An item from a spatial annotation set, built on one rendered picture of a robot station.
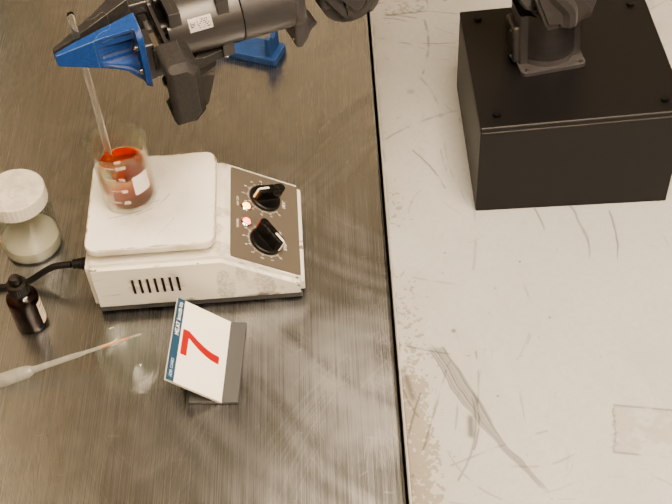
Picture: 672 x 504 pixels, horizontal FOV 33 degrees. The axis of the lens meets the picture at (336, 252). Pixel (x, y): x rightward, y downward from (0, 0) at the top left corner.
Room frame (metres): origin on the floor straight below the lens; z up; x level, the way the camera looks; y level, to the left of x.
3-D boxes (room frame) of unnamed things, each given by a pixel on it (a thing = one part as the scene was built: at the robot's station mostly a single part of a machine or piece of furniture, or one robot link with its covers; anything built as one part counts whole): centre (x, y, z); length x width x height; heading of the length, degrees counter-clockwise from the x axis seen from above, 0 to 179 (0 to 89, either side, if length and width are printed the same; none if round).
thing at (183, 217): (0.74, 0.17, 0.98); 0.12 x 0.12 x 0.01; 0
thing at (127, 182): (0.75, 0.19, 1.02); 0.06 x 0.05 x 0.08; 72
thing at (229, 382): (0.61, 0.12, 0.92); 0.09 x 0.06 x 0.04; 175
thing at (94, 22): (0.78, 0.19, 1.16); 0.07 x 0.04 x 0.06; 108
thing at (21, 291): (0.68, 0.30, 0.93); 0.03 x 0.03 x 0.07
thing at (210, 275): (0.74, 0.14, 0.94); 0.22 x 0.13 x 0.08; 90
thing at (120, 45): (0.74, 0.18, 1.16); 0.07 x 0.04 x 0.06; 109
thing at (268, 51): (1.06, 0.09, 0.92); 0.10 x 0.03 x 0.04; 65
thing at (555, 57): (0.89, -0.22, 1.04); 0.07 x 0.07 x 0.06; 6
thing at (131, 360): (0.63, 0.20, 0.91); 0.06 x 0.06 x 0.02
